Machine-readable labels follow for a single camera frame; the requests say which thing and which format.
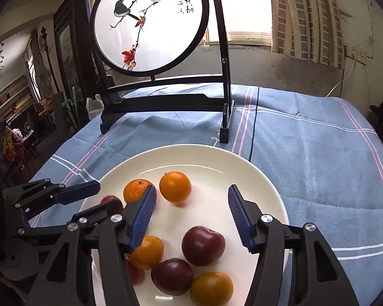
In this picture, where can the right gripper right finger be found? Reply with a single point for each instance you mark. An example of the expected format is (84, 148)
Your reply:
(317, 275)

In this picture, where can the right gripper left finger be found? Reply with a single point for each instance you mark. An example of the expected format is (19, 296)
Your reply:
(65, 277)

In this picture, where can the red cherry tomato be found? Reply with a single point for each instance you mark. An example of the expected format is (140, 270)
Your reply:
(111, 205)
(137, 275)

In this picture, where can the small mandarin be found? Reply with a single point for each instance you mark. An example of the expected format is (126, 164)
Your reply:
(134, 190)

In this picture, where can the yellow orange lemon fruit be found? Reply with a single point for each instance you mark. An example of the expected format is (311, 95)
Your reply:
(148, 254)

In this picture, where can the small dark red plum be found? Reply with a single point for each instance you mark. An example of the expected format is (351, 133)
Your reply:
(173, 276)

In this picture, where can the large dark red plum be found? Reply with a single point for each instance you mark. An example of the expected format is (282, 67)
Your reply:
(202, 246)

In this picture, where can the yellow orange round fruit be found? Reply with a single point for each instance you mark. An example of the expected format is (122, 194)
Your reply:
(212, 288)

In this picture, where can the white ceramic plate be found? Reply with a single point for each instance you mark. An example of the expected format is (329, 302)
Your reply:
(211, 171)

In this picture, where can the white plastic bag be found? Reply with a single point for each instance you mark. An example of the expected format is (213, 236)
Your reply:
(94, 106)

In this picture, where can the blue striped tablecloth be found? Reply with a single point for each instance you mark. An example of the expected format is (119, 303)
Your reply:
(324, 158)

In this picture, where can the standing fan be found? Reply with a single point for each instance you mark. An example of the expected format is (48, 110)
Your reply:
(43, 80)

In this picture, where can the dark framed painting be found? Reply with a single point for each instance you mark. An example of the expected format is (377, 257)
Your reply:
(74, 55)

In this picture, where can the bird painting table screen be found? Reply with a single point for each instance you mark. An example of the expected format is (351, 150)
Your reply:
(135, 42)

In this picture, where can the right beige checked curtain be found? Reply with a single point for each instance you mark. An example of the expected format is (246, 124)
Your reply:
(308, 30)

